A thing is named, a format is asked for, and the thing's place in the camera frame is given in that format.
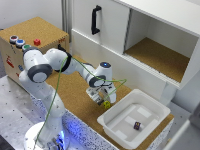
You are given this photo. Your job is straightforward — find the wooden drawer box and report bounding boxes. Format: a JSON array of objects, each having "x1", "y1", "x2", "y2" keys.
[{"x1": 0, "y1": 16, "x2": 71, "y2": 92}]

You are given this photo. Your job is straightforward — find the red button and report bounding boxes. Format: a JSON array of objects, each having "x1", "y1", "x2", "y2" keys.
[{"x1": 9, "y1": 34, "x2": 19, "y2": 45}]

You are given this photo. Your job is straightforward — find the green cable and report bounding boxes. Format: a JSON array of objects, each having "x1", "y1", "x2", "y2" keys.
[{"x1": 32, "y1": 57, "x2": 128, "y2": 150}]

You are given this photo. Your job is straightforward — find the white cabinet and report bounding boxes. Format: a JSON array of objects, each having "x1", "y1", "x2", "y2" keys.
[{"x1": 68, "y1": 0, "x2": 200, "y2": 107}]

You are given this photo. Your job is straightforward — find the green button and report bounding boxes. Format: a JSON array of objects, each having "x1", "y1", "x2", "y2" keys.
[{"x1": 21, "y1": 44, "x2": 32, "y2": 52}]

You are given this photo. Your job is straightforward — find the white plastic box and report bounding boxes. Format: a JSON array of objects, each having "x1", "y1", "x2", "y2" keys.
[{"x1": 96, "y1": 88, "x2": 172, "y2": 150}]

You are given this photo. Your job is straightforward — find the purple block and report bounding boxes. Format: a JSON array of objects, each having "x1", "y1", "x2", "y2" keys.
[{"x1": 133, "y1": 121, "x2": 142, "y2": 131}]

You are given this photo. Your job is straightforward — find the black door handle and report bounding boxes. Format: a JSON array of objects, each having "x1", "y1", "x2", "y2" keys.
[{"x1": 91, "y1": 4, "x2": 103, "y2": 36}]

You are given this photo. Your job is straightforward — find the white sliding door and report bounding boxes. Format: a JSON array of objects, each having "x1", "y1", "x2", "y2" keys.
[{"x1": 70, "y1": 0, "x2": 131, "y2": 54}]

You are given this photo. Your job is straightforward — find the yellow block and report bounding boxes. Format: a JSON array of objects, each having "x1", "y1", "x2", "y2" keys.
[{"x1": 102, "y1": 100, "x2": 112, "y2": 110}]

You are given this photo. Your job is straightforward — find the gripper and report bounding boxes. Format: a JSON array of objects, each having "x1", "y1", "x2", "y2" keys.
[{"x1": 86, "y1": 81, "x2": 117, "y2": 105}]

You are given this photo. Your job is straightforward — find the blue button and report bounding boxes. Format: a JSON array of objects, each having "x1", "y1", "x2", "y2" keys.
[{"x1": 15, "y1": 38, "x2": 26, "y2": 49}]

